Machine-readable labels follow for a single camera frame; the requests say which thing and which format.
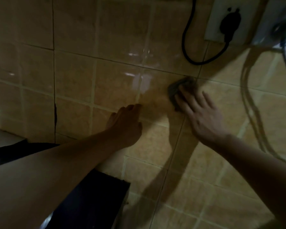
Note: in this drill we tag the person's left hand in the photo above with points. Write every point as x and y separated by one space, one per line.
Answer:
126 128

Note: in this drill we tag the person's right hand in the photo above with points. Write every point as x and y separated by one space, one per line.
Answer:
205 121

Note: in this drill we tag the person's left fingers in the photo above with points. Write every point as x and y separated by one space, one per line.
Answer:
131 109

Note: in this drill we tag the person's right fingers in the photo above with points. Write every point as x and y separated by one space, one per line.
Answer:
189 100

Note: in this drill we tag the dark scrubbing sponge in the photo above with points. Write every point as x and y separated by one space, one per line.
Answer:
175 87

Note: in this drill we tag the person's right forearm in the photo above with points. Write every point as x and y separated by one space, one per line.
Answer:
259 174

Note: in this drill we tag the person's left forearm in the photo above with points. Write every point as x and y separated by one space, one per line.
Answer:
50 178

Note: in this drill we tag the black plug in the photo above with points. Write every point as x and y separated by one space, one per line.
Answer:
230 23

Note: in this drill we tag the black cooktop appliance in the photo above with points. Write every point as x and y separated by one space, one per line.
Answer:
95 200

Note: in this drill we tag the white wall socket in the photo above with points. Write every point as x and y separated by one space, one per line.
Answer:
267 14
228 11

